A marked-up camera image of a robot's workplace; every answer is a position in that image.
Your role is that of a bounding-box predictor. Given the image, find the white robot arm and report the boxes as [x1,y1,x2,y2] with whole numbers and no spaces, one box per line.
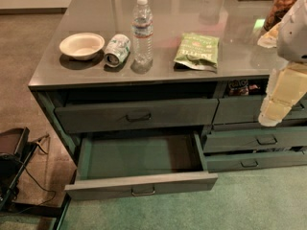
[258,0,307,127]

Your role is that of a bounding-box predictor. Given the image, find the snack bags in drawer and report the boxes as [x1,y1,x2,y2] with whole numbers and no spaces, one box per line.
[225,79,268,96]

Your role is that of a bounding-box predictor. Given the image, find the green chip bag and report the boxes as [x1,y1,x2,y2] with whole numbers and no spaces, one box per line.
[174,33,219,72]

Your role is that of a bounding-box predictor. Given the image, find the glass jar of snacks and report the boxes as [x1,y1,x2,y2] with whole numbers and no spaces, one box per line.
[264,0,296,31]

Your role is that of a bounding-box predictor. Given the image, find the green cabinet with grey top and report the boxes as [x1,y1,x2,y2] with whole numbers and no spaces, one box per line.
[27,0,307,184]

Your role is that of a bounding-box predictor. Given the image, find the clear plastic water bottle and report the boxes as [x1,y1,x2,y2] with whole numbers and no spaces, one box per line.
[131,0,154,65]

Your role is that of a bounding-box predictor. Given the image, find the green white soda can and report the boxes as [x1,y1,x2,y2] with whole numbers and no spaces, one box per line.
[104,34,130,67]

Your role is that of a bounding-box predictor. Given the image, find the white paper bowl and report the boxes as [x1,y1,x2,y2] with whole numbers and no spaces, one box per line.
[59,33,105,60]

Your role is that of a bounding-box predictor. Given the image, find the black cable on floor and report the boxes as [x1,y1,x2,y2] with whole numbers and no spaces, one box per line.
[22,134,58,206]

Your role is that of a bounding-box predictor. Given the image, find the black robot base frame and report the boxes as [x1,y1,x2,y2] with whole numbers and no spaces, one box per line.
[0,127,70,230]

